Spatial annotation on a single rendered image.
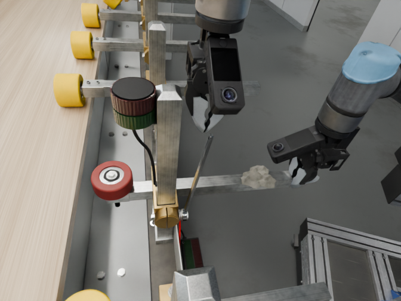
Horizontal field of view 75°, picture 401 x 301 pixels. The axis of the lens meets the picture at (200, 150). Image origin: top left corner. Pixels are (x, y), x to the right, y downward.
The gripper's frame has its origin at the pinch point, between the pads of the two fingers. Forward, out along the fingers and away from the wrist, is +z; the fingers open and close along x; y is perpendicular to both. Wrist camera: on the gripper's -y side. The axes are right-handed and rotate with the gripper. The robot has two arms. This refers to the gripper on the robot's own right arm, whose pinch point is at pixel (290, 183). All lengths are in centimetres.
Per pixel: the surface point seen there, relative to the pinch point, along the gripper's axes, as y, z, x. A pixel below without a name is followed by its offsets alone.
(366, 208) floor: 101, 82, 33
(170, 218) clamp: -31.4, -3.2, -8.3
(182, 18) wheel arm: -19, -13, 74
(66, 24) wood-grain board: -62, -7, 76
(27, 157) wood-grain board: -59, -7, 7
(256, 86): -4.9, -13.3, 23.6
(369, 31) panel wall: 206, 40, 214
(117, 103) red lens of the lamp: -39.0, -29.8, -6.0
